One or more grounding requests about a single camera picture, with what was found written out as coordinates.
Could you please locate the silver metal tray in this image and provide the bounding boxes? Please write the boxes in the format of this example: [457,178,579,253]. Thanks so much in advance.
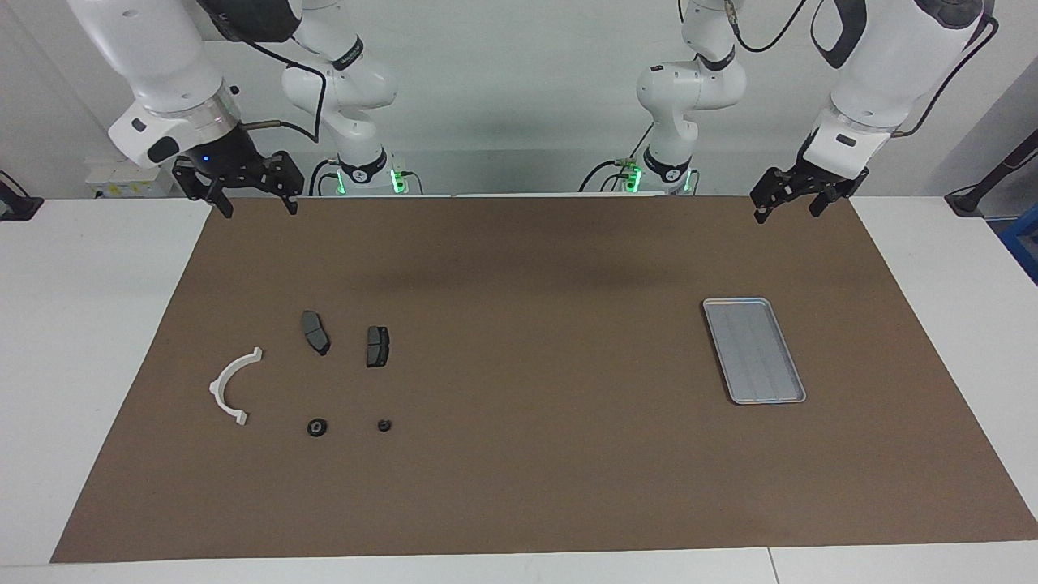
[702,298,807,405]

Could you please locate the white box with labels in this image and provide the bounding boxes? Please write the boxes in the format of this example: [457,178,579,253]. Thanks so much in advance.
[85,158,175,200]

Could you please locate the dark grey curved brake pad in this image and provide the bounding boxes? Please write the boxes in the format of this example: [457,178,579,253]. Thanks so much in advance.
[301,311,331,357]

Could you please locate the black table clamp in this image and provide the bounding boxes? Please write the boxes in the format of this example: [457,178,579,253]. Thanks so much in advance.
[0,169,44,221]

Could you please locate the blue crate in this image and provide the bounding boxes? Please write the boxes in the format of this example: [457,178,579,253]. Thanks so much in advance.
[999,203,1038,285]

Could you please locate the brown table mat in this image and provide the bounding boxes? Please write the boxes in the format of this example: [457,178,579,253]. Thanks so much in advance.
[50,195,1038,565]

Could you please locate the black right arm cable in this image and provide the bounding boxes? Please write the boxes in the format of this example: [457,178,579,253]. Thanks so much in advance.
[227,28,328,147]

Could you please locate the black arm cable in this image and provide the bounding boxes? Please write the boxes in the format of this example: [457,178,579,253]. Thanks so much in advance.
[227,28,328,147]
[726,0,1000,139]

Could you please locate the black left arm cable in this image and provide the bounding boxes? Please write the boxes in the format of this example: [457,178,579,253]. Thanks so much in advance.
[726,0,1000,139]

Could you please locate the white curved plastic bracket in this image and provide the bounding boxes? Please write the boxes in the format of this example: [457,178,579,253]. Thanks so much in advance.
[208,346,264,427]

